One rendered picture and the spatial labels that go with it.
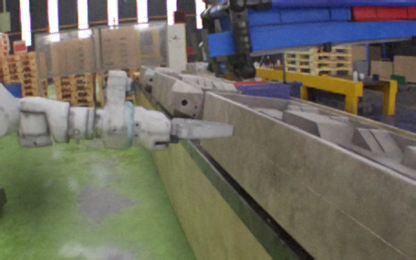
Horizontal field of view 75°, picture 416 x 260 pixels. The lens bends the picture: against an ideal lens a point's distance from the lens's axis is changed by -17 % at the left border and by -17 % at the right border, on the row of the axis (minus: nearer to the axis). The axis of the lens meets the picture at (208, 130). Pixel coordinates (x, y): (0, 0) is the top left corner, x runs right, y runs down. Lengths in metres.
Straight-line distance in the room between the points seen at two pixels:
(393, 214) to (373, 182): 0.06
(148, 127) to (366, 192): 0.36
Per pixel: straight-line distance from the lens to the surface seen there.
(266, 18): 0.69
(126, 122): 0.55
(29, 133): 0.57
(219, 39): 0.63
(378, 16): 0.89
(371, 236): 0.46
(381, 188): 0.44
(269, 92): 2.11
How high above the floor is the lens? 1.16
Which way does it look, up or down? 14 degrees down
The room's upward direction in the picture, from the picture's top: 3 degrees counter-clockwise
